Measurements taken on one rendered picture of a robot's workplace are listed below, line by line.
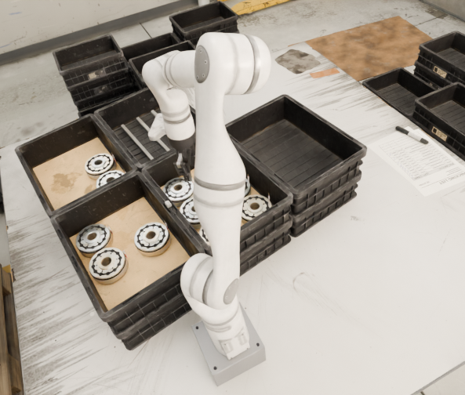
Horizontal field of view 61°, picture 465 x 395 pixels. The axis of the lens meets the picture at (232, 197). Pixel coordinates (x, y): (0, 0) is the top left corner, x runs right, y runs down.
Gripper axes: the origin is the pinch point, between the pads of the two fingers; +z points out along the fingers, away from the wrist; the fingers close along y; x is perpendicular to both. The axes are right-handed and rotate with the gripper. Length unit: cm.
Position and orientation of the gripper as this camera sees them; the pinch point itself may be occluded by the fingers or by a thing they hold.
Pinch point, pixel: (190, 169)
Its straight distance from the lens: 113.3
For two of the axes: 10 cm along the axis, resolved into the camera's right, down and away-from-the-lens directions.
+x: -9.8, -0.7, 1.8
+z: 1.0, 6.5, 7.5
